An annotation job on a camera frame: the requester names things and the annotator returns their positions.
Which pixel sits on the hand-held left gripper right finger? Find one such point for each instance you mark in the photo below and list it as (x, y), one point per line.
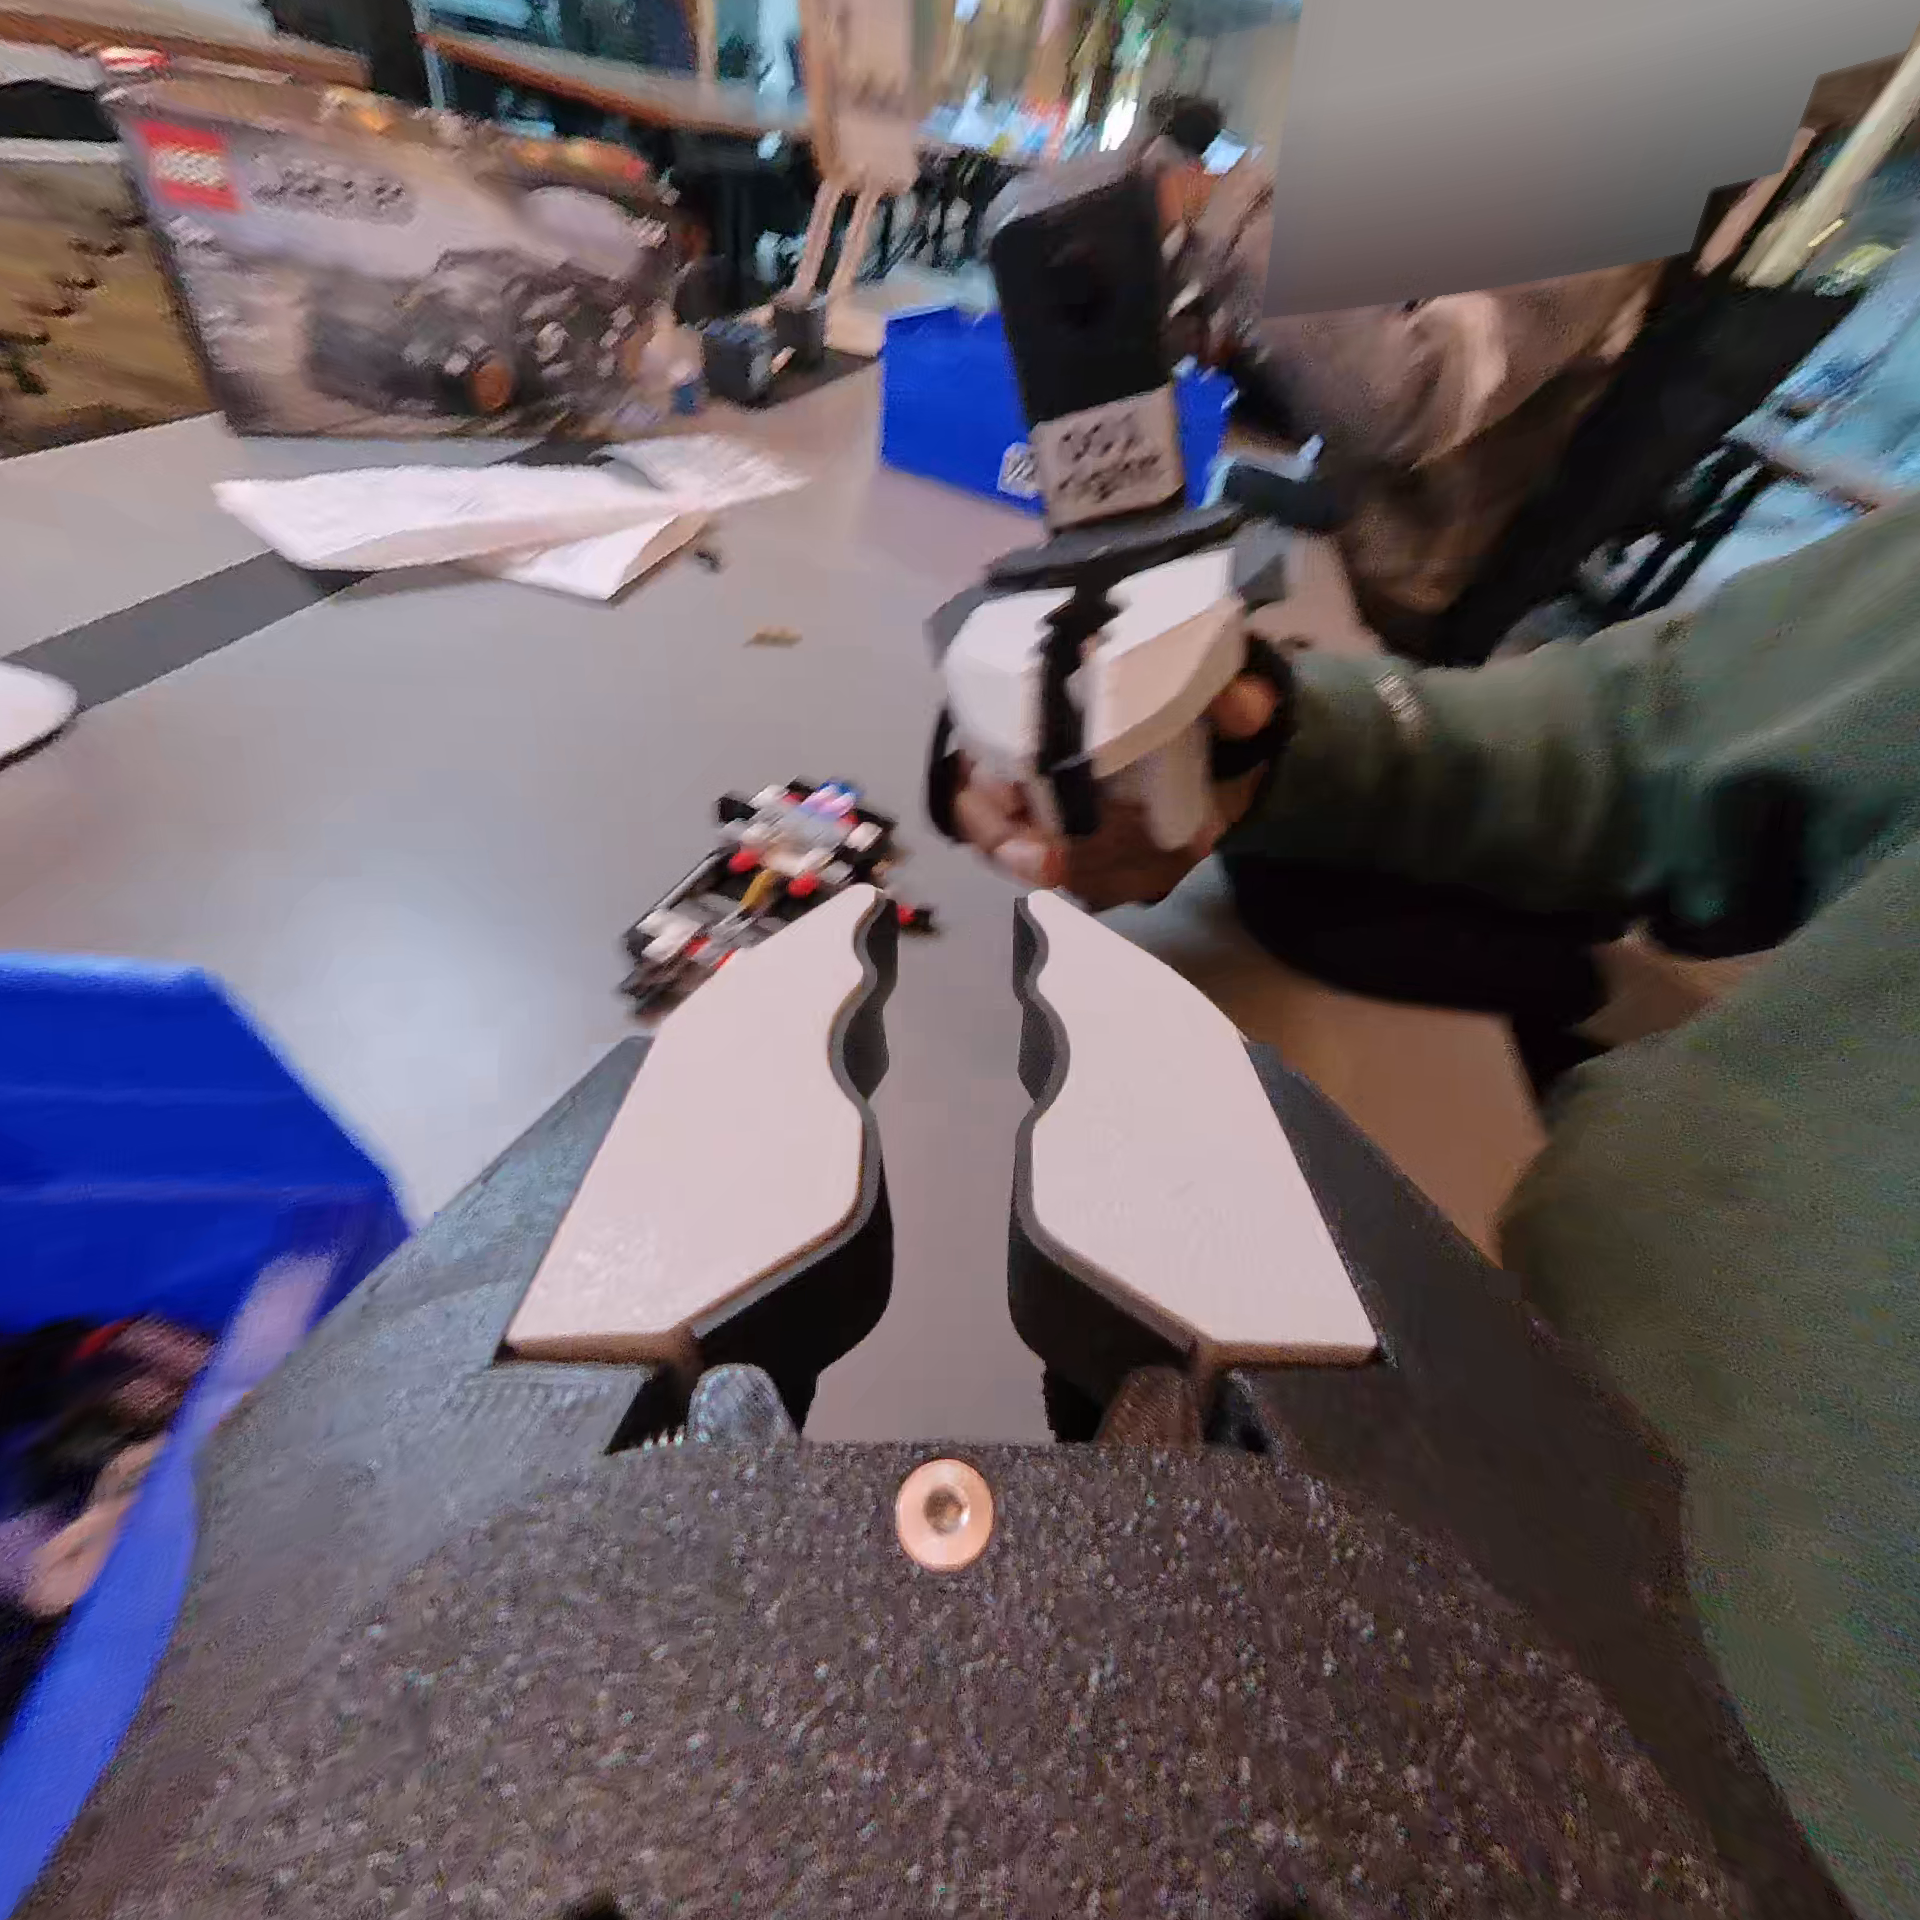
(1186, 1187)

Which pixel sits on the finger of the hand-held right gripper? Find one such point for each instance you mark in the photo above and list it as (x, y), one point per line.
(1007, 707)
(1164, 667)

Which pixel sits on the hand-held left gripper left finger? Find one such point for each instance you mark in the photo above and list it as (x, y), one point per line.
(707, 1187)

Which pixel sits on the brick car model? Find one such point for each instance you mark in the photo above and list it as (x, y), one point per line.
(767, 884)

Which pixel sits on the large blue plastic bin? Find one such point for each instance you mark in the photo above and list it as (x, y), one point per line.
(152, 1170)

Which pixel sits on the person's right forearm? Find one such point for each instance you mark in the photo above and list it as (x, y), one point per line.
(1620, 750)

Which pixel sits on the toy car set box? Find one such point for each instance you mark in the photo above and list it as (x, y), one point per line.
(392, 269)

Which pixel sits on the person's right hand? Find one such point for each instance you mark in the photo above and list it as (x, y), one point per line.
(1155, 854)

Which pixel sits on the small blue bin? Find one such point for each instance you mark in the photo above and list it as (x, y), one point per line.
(946, 420)

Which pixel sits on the standing sign board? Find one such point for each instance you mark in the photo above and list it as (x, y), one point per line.
(865, 92)

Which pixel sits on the small black box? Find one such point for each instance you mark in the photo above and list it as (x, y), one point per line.
(746, 354)

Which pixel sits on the white sticker sheet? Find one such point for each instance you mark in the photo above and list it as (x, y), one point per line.
(721, 470)

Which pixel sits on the black office chair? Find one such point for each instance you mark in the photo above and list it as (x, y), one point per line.
(1680, 420)

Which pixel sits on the person's torso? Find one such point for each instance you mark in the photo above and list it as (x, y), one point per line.
(1772, 1352)

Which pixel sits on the white numbered paper bag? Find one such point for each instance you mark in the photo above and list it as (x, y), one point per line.
(420, 509)

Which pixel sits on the white book stand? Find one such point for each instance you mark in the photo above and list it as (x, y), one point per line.
(31, 710)

